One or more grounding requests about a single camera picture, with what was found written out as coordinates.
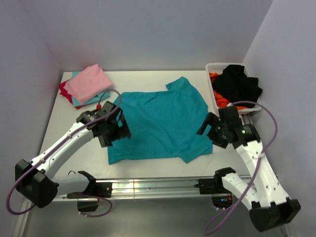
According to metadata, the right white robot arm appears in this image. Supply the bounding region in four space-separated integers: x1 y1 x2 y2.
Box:
196 106 301 232

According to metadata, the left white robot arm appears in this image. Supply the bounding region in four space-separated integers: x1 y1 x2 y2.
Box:
15 102 131 208

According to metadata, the black t shirt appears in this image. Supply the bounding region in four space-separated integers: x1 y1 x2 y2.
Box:
209 65 263 108

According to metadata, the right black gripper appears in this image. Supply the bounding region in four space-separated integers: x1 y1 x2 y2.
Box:
196 112 229 148

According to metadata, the folded red t shirt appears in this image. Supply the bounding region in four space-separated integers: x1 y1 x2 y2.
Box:
59 81 83 110

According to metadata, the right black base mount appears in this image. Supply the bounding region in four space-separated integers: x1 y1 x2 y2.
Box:
194 178 233 209

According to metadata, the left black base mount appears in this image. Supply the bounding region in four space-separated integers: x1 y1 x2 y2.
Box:
67 182 113 212

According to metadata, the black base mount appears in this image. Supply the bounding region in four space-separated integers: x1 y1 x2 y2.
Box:
194 178 233 209
67 182 113 212

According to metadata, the folded pink t shirt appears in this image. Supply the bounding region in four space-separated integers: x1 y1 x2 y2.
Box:
64 64 113 105

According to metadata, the folded light teal t shirt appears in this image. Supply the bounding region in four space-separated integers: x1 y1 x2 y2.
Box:
71 71 109 107

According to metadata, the white plastic basket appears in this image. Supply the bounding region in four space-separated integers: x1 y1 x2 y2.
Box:
205 63 261 115

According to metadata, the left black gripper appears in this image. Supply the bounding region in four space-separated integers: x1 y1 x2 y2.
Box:
98 115 130 148

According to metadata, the aluminium rail frame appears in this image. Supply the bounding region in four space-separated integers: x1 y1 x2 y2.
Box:
12 116 297 237

